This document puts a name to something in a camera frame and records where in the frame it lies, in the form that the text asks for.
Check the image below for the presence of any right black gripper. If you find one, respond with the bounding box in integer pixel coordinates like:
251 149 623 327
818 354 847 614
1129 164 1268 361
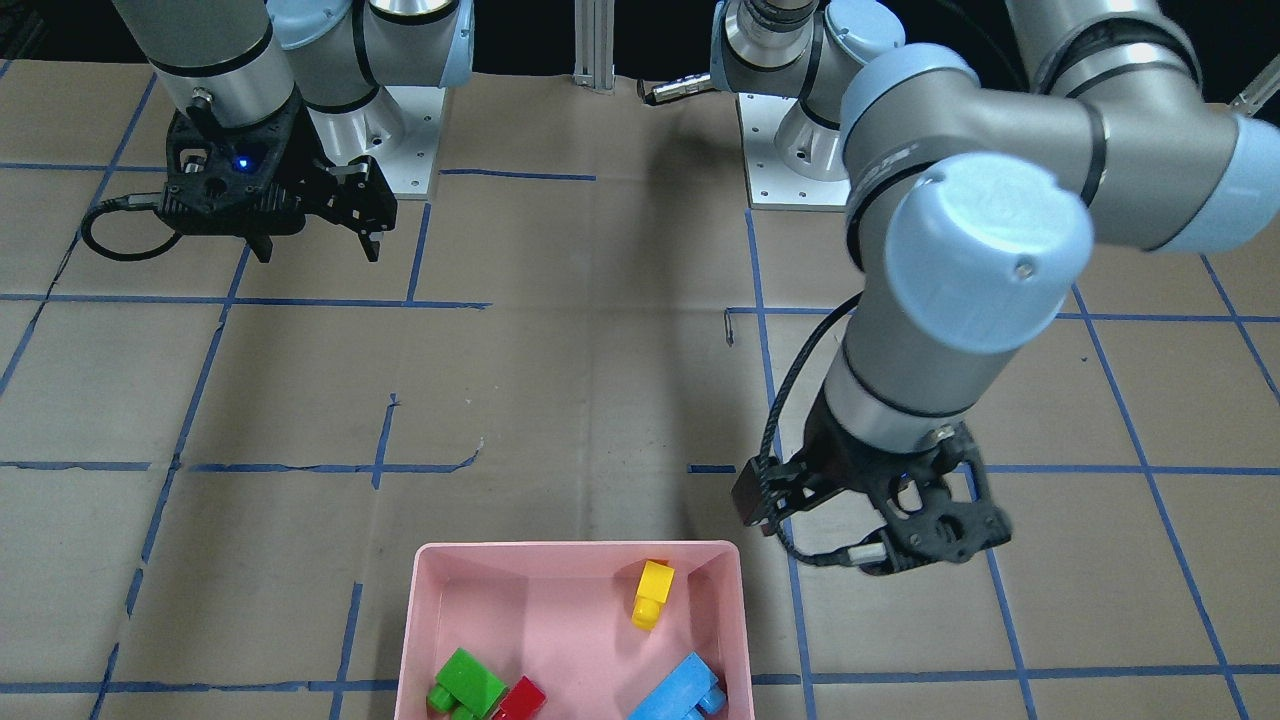
157 90 398 264

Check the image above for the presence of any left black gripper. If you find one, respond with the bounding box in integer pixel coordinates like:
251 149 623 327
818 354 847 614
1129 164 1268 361
731 389 1012 577

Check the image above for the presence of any yellow toy block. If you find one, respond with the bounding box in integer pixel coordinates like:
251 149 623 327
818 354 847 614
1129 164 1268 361
631 559 675 632

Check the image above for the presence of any blue toy block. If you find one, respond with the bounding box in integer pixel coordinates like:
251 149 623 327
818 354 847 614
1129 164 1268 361
627 652 728 719

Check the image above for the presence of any red toy block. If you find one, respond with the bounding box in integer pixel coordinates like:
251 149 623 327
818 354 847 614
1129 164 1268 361
492 676 547 720

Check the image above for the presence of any green toy block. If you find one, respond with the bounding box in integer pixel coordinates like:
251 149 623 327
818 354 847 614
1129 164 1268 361
426 647 509 719

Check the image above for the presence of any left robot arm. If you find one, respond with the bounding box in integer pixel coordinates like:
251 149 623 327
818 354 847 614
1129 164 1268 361
710 1 1277 577

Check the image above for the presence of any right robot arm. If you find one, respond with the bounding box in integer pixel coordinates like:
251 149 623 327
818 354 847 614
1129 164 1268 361
79 1 475 263

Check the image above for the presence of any black corrugated cable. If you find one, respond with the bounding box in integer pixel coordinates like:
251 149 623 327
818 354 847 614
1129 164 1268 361
760 292 886 569

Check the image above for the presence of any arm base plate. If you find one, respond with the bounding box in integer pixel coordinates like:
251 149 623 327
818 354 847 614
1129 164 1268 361
308 86 449 201
737 94 850 211

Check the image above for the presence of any aluminium frame post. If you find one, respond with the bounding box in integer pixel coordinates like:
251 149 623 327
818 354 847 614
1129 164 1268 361
571 0 616 95

